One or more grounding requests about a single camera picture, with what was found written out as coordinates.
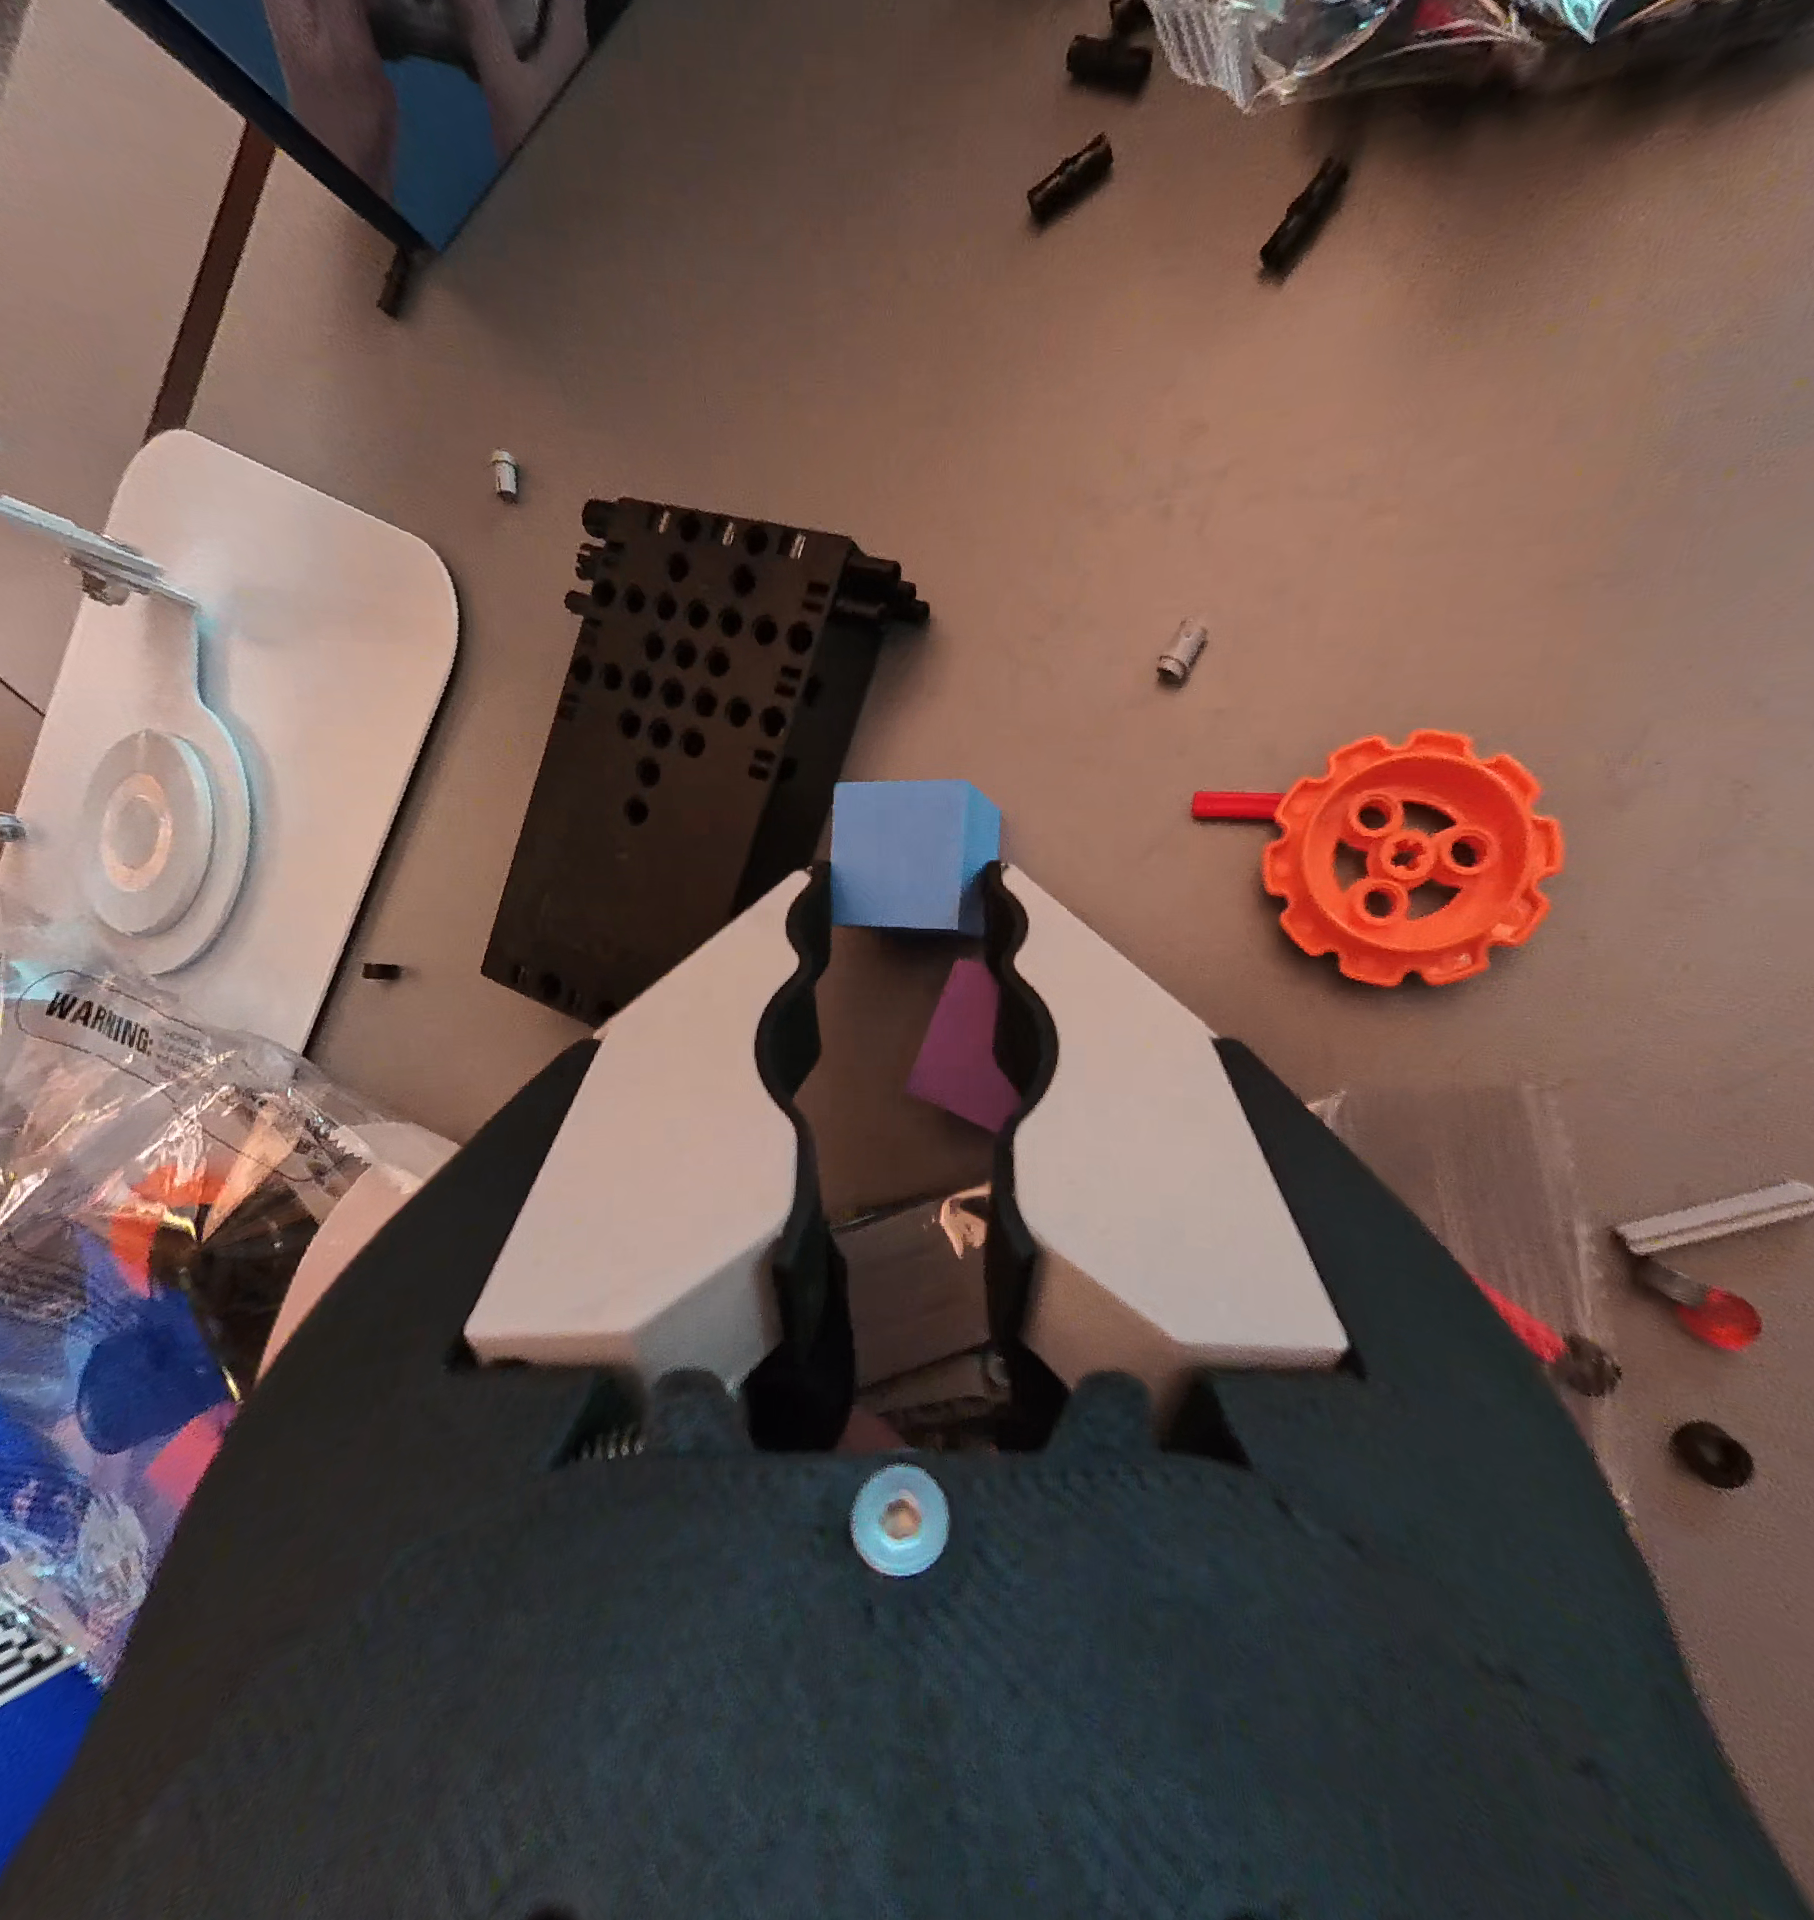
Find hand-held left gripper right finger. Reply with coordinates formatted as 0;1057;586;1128
984;864;1358;1420

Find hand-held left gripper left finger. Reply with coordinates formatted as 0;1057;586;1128
457;864;841;1431

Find purple foam cube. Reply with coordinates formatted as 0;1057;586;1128
907;956;1035;1134

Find light blue foam cube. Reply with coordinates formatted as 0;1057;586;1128
831;783;1008;938

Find white label wheels bag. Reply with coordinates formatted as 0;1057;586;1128
0;956;475;1802

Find grey desk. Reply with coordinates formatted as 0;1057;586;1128
0;0;1814;1920

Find clear bag of grey beams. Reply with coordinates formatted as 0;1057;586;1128
1314;1076;1635;1472

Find orange plastic gear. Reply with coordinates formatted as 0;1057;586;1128
1259;730;1567;993

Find grey long rod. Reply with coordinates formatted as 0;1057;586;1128
1615;1182;1814;1258

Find white book stand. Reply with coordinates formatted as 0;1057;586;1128
0;390;460;1053

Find black short pin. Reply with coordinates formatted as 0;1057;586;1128
1259;157;1350;278
1030;136;1116;224

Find blue robot kit box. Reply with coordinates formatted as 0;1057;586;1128
114;0;635;256

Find silver plastic parts bag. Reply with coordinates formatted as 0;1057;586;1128
1195;0;1814;113

